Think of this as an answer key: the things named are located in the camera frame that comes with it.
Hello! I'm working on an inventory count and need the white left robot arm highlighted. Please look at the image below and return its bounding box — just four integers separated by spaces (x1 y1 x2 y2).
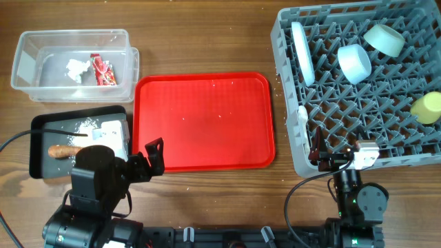
42 121 165 247

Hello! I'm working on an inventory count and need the black waste tray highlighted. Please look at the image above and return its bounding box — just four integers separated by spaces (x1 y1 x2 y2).
29 105 127 179

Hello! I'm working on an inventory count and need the green bowl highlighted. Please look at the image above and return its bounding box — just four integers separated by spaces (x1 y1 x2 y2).
363 24 405 57

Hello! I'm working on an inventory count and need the red snack wrapper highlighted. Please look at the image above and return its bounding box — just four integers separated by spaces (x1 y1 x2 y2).
90 54 117 86

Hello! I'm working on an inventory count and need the clear plastic bin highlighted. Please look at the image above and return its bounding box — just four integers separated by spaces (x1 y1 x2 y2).
10 29 140 102

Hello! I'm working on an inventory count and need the yellow cup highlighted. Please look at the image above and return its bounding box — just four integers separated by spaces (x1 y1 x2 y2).
410 92 441 124

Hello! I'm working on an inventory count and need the orange carrot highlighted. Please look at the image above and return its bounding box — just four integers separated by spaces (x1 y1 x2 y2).
48 145 82 159

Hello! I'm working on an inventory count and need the red serving tray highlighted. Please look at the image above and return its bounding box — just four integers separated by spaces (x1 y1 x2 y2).
132 72 276 172

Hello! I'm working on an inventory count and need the white plastic spoon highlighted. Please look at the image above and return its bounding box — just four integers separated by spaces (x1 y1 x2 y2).
298 105 310 157

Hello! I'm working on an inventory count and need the light blue plate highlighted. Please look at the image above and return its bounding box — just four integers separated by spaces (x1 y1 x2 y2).
291 22 315 86

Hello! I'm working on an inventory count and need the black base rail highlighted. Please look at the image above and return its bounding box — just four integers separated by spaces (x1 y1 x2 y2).
143 222 385 248

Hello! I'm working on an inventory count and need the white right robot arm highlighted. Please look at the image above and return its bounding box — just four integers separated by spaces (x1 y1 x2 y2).
284 127 389 248

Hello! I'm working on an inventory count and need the grey dishwasher rack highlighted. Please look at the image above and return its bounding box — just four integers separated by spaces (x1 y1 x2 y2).
270 1 440 178

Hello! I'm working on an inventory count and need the pile of rice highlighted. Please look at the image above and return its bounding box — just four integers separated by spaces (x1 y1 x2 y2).
68 117 100 147

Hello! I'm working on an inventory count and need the crumpled white tissue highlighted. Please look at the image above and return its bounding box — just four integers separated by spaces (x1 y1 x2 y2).
66 59 90 84

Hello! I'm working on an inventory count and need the light blue bowl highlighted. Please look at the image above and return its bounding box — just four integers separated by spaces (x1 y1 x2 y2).
337 44 371 85

